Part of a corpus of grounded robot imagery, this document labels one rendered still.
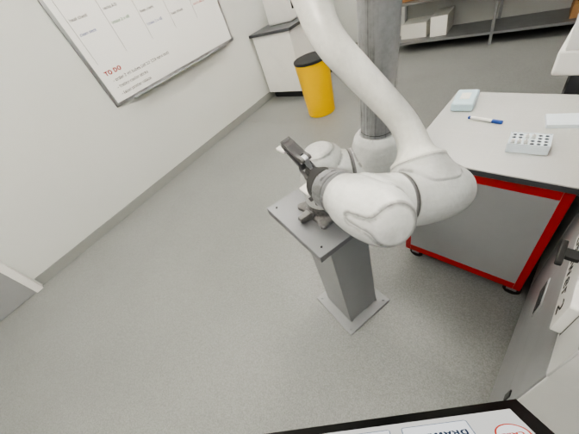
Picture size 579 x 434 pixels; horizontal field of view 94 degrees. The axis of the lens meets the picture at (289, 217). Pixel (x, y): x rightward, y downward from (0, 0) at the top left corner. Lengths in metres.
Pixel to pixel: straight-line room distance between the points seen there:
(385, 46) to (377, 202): 0.48
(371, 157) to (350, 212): 0.50
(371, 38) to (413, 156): 0.35
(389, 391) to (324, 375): 0.31
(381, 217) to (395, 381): 1.24
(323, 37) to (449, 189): 0.35
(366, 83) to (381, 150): 0.36
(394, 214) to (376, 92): 0.26
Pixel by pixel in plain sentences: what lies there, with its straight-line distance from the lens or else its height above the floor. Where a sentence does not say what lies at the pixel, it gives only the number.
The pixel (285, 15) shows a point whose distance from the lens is 4.44.
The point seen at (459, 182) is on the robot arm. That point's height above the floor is 1.17.
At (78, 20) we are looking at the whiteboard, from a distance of 3.43.
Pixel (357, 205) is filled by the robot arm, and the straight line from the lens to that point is 0.42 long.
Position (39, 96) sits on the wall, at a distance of 3.27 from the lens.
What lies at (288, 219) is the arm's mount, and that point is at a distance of 1.08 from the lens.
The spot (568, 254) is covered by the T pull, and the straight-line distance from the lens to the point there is 0.84.
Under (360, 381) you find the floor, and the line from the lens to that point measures 1.57.
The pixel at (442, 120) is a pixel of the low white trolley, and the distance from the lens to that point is 1.58.
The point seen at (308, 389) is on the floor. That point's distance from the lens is 1.60.
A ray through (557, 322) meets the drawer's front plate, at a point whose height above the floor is 0.86.
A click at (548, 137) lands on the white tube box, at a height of 0.80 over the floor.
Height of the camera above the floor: 1.53
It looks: 42 degrees down
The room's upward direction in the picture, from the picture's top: 22 degrees counter-clockwise
